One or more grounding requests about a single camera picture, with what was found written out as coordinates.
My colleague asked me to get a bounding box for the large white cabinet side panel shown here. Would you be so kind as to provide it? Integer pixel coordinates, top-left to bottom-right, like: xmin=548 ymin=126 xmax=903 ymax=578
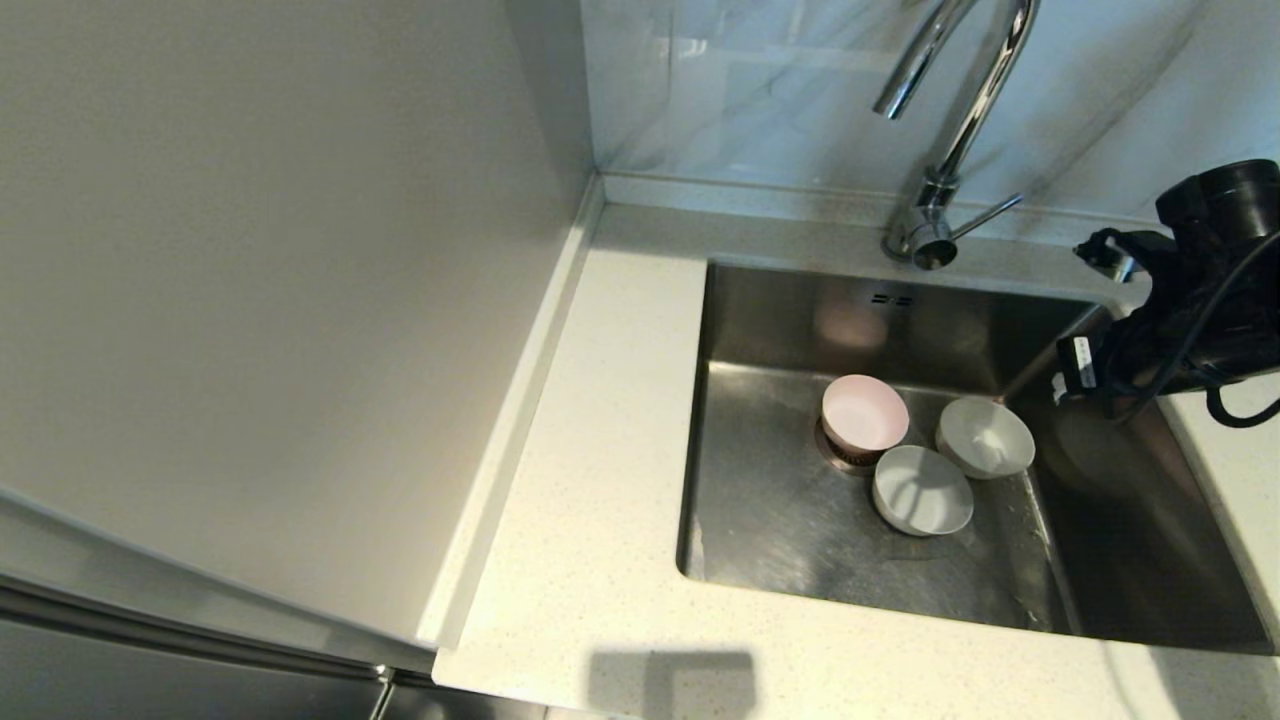
xmin=0 ymin=0 xmax=603 ymax=649

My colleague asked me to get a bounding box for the stainless steel sink basin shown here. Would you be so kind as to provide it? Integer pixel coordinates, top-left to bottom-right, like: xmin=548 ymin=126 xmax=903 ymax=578
xmin=676 ymin=262 xmax=1276 ymax=656

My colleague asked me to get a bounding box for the pale grey bowl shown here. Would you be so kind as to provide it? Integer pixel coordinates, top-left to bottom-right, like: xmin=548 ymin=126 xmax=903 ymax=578
xmin=872 ymin=446 xmax=975 ymax=538

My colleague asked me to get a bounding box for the round metal sink drain strainer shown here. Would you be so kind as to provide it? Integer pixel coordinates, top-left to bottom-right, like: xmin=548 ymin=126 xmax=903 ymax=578
xmin=816 ymin=422 xmax=883 ymax=474

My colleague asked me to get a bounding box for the chrome gooseneck faucet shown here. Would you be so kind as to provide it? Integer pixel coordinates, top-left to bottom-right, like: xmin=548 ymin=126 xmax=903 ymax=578
xmin=873 ymin=0 xmax=1041 ymax=271

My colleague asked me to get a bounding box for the stainless steel appliance front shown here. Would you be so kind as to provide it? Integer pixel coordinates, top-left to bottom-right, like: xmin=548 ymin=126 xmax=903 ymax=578
xmin=0 ymin=480 xmax=549 ymax=720

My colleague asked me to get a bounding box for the thin black camera cable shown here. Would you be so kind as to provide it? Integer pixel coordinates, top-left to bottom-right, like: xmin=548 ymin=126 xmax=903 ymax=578
xmin=1100 ymin=230 xmax=1280 ymax=421

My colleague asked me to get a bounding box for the pink bowl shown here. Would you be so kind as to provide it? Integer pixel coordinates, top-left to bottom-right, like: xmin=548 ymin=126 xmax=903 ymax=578
xmin=822 ymin=375 xmax=910 ymax=453

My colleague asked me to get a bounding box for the white bowl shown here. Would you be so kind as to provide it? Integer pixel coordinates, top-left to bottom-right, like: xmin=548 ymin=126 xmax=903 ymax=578
xmin=936 ymin=397 xmax=1036 ymax=481

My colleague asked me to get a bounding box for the chrome faucet lever handle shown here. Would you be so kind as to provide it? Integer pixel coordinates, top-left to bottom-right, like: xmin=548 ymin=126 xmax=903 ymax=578
xmin=952 ymin=193 xmax=1026 ymax=243

